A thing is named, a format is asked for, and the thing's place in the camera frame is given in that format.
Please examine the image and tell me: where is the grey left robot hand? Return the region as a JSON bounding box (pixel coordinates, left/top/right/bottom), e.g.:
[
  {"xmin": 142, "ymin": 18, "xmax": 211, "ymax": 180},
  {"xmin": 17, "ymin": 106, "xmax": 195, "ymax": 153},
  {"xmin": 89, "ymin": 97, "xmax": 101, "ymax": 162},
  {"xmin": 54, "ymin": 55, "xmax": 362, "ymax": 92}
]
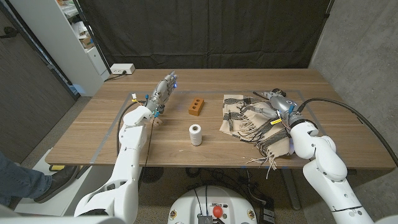
[{"xmin": 145, "ymin": 70, "xmax": 178, "ymax": 118}]

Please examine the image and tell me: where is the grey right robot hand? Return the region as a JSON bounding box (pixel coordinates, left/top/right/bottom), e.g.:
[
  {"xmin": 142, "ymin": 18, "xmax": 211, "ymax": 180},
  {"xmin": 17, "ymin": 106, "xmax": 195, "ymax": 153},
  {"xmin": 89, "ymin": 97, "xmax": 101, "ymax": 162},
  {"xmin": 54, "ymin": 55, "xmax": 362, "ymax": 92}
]
[{"xmin": 248, "ymin": 90, "xmax": 307, "ymax": 127}]

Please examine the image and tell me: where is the beige black striped fringed scarf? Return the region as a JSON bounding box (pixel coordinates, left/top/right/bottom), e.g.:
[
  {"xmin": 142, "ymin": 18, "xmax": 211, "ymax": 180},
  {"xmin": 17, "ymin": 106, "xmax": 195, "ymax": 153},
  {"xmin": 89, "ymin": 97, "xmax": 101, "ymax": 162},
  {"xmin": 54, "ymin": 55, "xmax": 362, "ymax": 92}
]
[{"xmin": 219, "ymin": 94, "xmax": 295, "ymax": 180}]

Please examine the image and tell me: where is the brown block with three holes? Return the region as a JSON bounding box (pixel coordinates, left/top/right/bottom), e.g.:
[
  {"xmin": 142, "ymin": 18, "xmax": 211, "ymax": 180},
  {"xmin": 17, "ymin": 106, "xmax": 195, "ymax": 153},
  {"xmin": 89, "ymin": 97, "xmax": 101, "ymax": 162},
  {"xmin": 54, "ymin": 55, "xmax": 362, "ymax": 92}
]
[{"xmin": 188, "ymin": 97, "xmax": 205, "ymax": 117}]

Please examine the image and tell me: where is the white thread spool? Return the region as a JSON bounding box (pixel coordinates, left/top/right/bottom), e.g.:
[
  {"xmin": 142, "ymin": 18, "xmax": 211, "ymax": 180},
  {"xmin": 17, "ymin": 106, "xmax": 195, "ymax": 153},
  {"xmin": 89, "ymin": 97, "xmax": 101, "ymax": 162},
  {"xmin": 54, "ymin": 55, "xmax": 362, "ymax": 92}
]
[{"xmin": 188, "ymin": 123, "xmax": 203, "ymax": 147}]

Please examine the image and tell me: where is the white power strip box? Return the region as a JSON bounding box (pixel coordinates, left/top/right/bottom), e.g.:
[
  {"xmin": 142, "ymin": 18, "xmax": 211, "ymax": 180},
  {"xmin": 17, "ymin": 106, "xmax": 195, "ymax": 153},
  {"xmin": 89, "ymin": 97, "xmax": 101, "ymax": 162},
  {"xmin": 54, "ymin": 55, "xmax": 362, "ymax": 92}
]
[{"xmin": 110, "ymin": 63, "xmax": 136, "ymax": 75}]

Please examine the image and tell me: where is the black curtain backdrop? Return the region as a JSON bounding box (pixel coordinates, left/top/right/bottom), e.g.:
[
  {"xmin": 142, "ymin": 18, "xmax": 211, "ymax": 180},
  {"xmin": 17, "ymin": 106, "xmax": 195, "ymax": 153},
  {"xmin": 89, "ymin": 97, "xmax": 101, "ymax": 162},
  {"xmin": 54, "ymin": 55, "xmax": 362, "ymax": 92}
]
[{"xmin": 77, "ymin": 0, "xmax": 332, "ymax": 70}]

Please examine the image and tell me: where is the round black floor disc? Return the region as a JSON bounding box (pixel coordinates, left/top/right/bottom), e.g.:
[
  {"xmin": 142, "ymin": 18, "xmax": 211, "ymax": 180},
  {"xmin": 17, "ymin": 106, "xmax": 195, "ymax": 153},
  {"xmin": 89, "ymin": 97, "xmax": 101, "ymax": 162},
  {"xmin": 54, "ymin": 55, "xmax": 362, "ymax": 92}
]
[{"xmin": 139, "ymin": 167, "xmax": 164, "ymax": 184}]

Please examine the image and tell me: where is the black backdrop stand pole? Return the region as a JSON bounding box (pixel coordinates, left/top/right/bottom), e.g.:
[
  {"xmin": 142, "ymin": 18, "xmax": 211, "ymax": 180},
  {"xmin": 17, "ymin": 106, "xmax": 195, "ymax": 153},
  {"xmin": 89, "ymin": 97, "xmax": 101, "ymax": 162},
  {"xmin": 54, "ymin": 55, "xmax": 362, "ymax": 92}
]
[{"xmin": 72, "ymin": 0, "xmax": 113, "ymax": 75}]

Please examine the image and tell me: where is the grey table leg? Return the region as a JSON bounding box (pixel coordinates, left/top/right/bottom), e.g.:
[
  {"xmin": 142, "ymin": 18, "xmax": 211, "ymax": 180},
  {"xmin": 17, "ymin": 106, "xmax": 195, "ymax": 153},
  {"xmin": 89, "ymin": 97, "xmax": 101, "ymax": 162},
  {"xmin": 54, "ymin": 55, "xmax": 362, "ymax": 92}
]
[{"xmin": 281, "ymin": 169, "xmax": 302, "ymax": 211}]

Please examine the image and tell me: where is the cardboard box on shelf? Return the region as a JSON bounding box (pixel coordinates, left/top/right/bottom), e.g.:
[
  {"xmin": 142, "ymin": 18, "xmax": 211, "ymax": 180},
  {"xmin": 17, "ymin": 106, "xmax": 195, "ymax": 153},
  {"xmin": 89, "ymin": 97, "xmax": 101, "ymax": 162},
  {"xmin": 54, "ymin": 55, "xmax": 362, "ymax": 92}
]
[{"xmin": 79, "ymin": 35, "xmax": 95, "ymax": 49}]

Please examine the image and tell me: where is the white robot torso base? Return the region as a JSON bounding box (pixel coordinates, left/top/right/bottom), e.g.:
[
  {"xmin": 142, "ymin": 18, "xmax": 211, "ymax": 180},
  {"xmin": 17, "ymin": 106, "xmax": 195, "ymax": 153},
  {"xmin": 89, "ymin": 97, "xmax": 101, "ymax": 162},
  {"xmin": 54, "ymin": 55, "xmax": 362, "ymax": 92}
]
[{"xmin": 167, "ymin": 185, "xmax": 258, "ymax": 224}]

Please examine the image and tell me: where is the white shelf cabinet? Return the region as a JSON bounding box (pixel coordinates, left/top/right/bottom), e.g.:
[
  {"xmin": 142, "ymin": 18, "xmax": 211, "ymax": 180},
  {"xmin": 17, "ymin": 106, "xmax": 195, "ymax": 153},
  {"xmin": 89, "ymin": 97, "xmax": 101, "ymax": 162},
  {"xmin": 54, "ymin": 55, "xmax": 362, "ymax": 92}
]
[{"xmin": 9, "ymin": 0, "xmax": 110, "ymax": 97}]

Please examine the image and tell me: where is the black floor power strip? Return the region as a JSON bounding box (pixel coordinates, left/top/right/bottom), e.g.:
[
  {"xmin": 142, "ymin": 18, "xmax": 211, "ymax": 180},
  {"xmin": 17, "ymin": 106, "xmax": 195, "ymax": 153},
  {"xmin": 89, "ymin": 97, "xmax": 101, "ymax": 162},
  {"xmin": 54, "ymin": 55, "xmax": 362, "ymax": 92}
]
[{"xmin": 259, "ymin": 198, "xmax": 276, "ymax": 224}]

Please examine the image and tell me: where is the person's black shoe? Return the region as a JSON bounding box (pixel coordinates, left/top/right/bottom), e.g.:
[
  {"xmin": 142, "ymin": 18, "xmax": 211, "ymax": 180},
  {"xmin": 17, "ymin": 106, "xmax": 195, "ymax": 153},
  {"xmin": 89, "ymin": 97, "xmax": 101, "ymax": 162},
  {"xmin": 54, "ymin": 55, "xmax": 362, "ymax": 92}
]
[{"xmin": 33, "ymin": 165, "xmax": 80, "ymax": 205}]

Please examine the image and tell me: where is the person's leg in blue jeans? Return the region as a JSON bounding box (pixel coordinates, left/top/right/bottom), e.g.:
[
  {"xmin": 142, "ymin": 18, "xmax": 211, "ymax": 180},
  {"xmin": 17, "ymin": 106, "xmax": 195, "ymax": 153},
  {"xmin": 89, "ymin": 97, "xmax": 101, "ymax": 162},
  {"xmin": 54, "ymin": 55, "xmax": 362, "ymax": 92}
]
[{"xmin": 0, "ymin": 152, "xmax": 53, "ymax": 208}]

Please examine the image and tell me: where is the small black object with strap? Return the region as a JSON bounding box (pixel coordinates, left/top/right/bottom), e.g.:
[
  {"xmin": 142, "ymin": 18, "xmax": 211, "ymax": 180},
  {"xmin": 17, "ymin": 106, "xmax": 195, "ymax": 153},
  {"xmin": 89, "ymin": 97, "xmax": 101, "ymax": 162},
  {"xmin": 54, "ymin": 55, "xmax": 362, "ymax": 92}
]
[{"xmin": 252, "ymin": 88, "xmax": 287, "ymax": 100}]

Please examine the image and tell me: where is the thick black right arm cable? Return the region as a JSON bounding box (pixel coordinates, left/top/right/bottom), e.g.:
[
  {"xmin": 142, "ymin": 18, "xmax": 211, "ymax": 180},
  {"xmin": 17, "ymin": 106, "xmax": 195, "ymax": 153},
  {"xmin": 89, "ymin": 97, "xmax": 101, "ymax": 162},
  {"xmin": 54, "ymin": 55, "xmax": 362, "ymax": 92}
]
[{"xmin": 297, "ymin": 98, "xmax": 398, "ymax": 167}]

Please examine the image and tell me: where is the black power strip cord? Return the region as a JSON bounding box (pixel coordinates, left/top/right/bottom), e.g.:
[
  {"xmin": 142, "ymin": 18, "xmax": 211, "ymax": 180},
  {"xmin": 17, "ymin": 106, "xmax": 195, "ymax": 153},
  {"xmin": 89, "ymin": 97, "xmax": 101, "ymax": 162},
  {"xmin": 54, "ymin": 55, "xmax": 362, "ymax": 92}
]
[{"xmin": 104, "ymin": 70, "xmax": 127, "ymax": 82}]

